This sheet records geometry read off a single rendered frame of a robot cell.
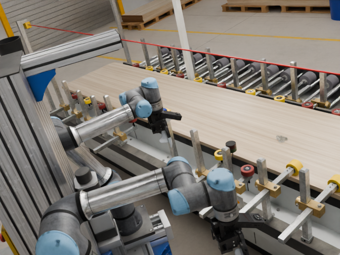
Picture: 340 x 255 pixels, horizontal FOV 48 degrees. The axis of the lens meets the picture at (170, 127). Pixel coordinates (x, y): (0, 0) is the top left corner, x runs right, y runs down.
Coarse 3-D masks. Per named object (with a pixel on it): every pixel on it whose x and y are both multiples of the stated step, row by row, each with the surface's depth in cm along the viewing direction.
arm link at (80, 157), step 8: (56, 120) 171; (72, 152) 175; (80, 152) 178; (88, 152) 183; (72, 160) 178; (80, 160) 179; (88, 160) 181; (96, 160) 186; (96, 168) 184; (104, 168) 189; (104, 176) 187; (112, 176) 189; (104, 184) 187
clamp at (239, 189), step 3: (237, 183) 227; (243, 183) 226; (237, 186) 225; (240, 186) 224; (243, 186) 225; (237, 189) 225; (240, 189) 224; (243, 189) 226; (237, 192) 227; (240, 192) 225
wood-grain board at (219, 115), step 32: (96, 96) 380; (192, 96) 334; (224, 96) 321; (256, 96) 309; (192, 128) 287; (224, 128) 278; (256, 128) 269; (288, 128) 260; (320, 128) 253; (256, 160) 237; (288, 160) 231; (320, 160) 225
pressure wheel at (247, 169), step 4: (248, 164) 235; (240, 168) 233; (244, 168) 233; (248, 168) 231; (252, 168) 230; (244, 172) 229; (248, 172) 228; (252, 172) 229; (244, 176) 231; (248, 176) 230
